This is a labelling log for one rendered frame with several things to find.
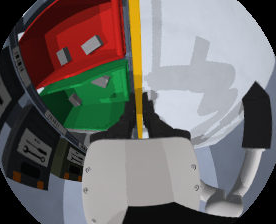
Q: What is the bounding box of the yellow bar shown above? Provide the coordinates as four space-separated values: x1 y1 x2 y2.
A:
129 0 142 139

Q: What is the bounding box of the dark grey metal shelf rack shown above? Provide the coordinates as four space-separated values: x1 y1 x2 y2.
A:
2 0 135 153

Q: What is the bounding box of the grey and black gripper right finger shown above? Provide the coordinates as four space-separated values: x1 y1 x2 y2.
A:
142 92 191 141

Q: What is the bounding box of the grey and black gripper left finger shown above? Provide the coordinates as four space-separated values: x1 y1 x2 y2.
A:
90 92 136 143

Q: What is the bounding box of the grey open bin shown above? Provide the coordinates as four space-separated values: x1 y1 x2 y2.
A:
66 128 134 147

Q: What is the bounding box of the red bin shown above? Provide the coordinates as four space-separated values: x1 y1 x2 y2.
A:
19 0 126 90

